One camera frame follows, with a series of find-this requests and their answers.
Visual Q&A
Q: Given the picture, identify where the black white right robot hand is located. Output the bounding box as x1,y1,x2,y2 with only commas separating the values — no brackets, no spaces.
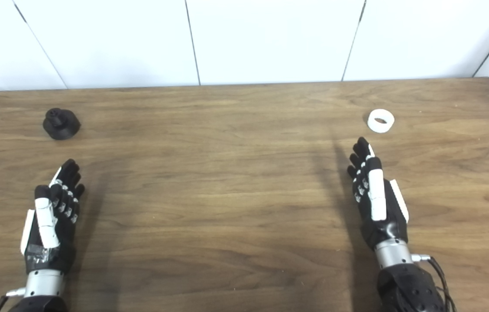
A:
347,137,410,251

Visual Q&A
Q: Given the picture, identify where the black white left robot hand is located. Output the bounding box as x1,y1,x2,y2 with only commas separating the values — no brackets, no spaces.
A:
20,159,85,274

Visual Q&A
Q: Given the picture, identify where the white toothed plastic ring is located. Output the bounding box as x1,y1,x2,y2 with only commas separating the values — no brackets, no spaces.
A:
367,109,395,133

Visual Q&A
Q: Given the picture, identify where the round black plastic part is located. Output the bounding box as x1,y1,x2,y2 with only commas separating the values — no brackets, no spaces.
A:
43,108,81,140

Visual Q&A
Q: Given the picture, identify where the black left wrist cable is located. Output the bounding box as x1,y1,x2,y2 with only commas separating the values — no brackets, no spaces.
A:
0,287,26,312

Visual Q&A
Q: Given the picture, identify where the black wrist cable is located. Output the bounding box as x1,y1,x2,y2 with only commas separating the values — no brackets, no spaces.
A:
0,287,26,312
411,253,457,312

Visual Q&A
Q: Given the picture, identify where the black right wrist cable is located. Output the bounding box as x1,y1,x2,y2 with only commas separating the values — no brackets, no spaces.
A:
411,253,457,312

